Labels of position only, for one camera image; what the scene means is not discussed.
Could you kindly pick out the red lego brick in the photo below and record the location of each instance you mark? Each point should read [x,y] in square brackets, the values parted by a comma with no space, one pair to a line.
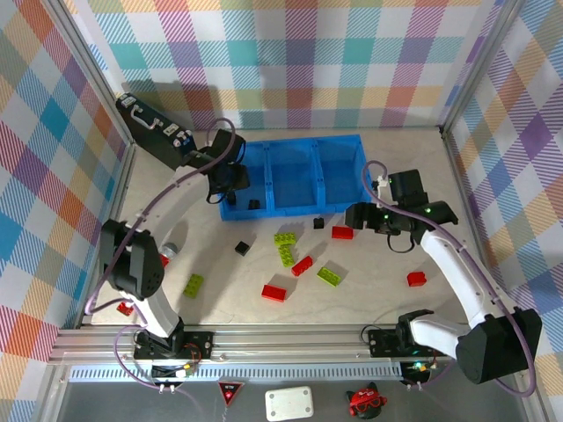
[415,279]
[342,232]
[302,266]
[273,293]

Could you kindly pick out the small black lego brick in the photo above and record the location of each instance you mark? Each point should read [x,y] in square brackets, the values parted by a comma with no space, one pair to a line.
[318,223]
[232,199]
[242,248]
[253,204]

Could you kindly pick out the blue three-compartment plastic bin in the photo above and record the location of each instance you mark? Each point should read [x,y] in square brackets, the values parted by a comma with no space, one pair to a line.
[292,176]

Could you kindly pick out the lime green lego brick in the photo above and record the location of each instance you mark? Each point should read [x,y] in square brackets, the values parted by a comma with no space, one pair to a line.
[330,276]
[287,256]
[285,238]
[193,286]

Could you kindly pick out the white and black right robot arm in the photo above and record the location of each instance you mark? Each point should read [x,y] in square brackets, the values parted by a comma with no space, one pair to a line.
[497,347]

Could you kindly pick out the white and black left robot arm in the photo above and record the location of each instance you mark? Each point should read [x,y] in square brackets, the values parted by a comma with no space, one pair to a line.
[136,264]

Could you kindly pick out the silver and red can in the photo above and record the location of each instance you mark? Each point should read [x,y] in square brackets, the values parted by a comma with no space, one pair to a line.
[170,250]

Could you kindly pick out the black briefcase with silver latches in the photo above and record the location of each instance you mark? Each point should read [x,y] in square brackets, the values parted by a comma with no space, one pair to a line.
[149,132]

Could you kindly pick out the red flat lego plate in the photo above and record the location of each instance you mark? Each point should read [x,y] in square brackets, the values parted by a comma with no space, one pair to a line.
[125,308]

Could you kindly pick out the red cat figure with glasses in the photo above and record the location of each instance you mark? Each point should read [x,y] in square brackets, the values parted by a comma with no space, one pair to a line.
[366,401]

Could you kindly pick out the white rounded plastic box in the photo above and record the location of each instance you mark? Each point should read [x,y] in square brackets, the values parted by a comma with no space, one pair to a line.
[289,402]

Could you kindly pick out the red triangle sign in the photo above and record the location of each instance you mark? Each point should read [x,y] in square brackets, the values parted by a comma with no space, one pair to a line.
[230,391]

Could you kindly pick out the aluminium table side rail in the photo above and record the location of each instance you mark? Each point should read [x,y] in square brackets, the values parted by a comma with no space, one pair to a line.
[466,198]
[121,184]

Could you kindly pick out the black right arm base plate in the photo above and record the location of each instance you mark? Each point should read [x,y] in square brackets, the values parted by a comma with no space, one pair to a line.
[382,343]

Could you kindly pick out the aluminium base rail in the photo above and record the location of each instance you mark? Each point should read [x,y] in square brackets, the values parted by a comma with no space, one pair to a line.
[286,343]

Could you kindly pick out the aluminium frame post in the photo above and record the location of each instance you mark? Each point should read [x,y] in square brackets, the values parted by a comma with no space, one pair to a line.
[94,74]
[481,66]

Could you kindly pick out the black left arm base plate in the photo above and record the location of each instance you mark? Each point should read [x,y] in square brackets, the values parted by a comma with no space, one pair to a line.
[200,345]

